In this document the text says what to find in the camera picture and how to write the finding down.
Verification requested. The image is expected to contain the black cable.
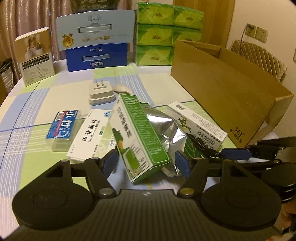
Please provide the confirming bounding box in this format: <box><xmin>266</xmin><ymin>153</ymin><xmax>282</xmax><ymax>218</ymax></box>
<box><xmin>185</xmin><ymin>132</ymin><xmax>225</xmax><ymax>160</ymax></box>

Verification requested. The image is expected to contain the white medicine box green stripe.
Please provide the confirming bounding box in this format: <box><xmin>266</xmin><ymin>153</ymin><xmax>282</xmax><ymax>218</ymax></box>
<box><xmin>66</xmin><ymin>109</ymin><xmax>115</xmax><ymax>163</ymax></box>

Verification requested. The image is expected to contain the silver foil pouch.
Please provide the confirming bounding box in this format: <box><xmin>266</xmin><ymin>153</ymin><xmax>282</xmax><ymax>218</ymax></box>
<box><xmin>140</xmin><ymin>102</ymin><xmax>187</xmax><ymax>177</ymax></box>

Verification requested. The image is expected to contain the white box with green plant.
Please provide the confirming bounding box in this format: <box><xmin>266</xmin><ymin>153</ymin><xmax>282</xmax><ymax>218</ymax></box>
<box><xmin>166</xmin><ymin>101</ymin><xmax>227</xmax><ymax>151</ymax></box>

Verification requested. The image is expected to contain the blue clear plastic gum box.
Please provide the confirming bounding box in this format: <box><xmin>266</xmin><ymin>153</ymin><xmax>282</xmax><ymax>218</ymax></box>
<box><xmin>46</xmin><ymin>110</ymin><xmax>82</xmax><ymax>152</ymax></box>

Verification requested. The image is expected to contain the brown cardboard box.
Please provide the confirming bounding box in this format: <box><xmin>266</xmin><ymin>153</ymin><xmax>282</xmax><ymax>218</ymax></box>
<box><xmin>171</xmin><ymin>40</ymin><xmax>294</xmax><ymax>148</ymax></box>

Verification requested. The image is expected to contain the white power adapter plug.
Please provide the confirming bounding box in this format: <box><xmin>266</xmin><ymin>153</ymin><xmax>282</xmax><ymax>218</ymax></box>
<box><xmin>89</xmin><ymin>79</ymin><xmax>116</xmax><ymax>105</ymax></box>

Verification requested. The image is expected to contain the white plastic spoon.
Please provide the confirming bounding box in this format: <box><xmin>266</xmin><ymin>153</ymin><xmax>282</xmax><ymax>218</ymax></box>
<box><xmin>112</xmin><ymin>84</ymin><xmax>132</xmax><ymax>94</ymax></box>

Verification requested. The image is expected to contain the checkered tablecloth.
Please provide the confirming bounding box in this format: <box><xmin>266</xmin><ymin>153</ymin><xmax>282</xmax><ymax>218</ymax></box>
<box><xmin>0</xmin><ymin>59</ymin><xmax>278</xmax><ymax>235</ymax></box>

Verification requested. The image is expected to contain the quilted brown chair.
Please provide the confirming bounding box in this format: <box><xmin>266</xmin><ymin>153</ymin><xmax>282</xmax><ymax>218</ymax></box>
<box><xmin>230</xmin><ymin>40</ymin><xmax>287</xmax><ymax>82</ymax></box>

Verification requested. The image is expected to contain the dark blue milk carton box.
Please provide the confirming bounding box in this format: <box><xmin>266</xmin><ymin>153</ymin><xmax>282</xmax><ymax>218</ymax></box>
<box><xmin>65</xmin><ymin>43</ymin><xmax>128</xmax><ymax>72</ymax></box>

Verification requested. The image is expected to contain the white beige product box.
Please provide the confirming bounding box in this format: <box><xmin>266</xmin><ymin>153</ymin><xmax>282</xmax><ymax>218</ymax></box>
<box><xmin>15</xmin><ymin>27</ymin><xmax>55</xmax><ymax>86</ymax></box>

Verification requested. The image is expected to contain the light blue milk carton box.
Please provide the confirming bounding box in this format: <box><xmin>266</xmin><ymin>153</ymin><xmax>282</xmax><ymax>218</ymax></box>
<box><xmin>56</xmin><ymin>9</ymin><xmax>135</xmax><ymax>51</ymax></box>

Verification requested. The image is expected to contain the wooden door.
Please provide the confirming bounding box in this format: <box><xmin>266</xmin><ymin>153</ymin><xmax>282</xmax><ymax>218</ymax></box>
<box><xmin>173</xmin><ymin>0</ymin><xmax>235</xmax><ymax>47</ymax></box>

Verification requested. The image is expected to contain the green tissue pack bundle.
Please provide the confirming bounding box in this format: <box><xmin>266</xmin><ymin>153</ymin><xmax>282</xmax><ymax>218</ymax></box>
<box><xmin>133</xmin><ymin>1</ymin><xmax>204</xmax><ymax>66</ymax></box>

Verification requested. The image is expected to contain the pink curtain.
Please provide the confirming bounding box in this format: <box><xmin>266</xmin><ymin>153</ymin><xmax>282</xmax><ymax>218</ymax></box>
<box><xmin>1</xmin><ymin>1</ymin><xmax>134</xmax><ymax>84</ymax></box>

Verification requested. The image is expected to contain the wall power outlet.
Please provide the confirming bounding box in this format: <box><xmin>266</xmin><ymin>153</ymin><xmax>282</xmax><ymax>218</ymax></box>
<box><xmin>245</xmin><ymin>24</ymin><xmax>268</xmax><ymax>43</ymax></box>

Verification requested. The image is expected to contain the dark power cord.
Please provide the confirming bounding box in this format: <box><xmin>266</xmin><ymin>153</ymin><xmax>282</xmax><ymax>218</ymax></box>
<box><xmin>239</xmin><ymin>24</ymin><xmax>254</xmax><ymax>50</ymax></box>

